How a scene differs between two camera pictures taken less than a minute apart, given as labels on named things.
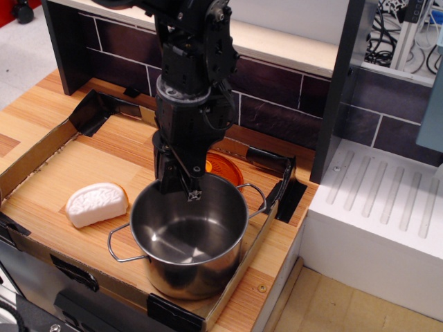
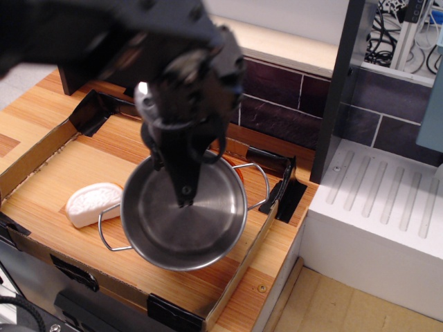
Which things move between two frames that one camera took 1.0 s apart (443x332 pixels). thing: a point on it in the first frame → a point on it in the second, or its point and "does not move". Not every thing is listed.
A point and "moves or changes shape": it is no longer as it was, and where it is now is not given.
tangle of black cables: (383, 38) does not move
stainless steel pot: (196, 260) moves or changes shape
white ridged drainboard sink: (376, 223) does not move
